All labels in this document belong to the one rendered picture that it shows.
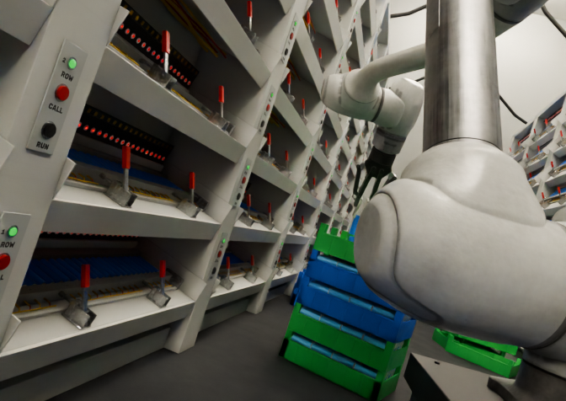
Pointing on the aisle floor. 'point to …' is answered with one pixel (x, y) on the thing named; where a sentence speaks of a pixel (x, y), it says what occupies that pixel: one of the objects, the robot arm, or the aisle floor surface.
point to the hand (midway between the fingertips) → (360, 208)
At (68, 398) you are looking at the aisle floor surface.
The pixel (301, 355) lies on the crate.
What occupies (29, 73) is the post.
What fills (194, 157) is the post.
